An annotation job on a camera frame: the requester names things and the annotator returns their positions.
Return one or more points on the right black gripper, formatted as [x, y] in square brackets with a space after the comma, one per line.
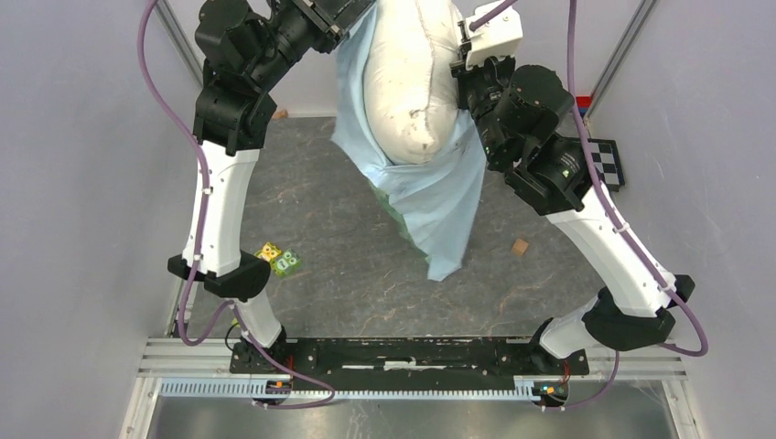
[467, 75]

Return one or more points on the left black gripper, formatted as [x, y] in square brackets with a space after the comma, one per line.
[331, 20]

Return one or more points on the white pillow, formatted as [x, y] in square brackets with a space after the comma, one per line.
[410, 97]

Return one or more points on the light blue pillowcase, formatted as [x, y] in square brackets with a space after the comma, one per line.
[434, 203]

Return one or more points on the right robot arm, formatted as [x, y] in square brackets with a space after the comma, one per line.
[633, 309]

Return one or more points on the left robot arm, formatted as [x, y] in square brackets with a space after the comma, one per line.
[245, 56]

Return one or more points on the red blue block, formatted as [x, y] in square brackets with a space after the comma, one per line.
[584, 103]

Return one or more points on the black white checkerboard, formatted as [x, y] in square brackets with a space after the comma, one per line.
[606, 158]

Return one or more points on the small wooden cube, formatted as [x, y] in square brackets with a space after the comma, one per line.
[520, 247]

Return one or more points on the yellow toy block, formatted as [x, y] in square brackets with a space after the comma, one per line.
[269, 253]

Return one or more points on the green toy block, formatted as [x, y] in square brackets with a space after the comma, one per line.
[286, 263]

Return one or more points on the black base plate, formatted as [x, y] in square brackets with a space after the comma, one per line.
[407, 364]

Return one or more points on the light blue toothed rail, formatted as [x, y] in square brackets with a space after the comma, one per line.
[278, 389]

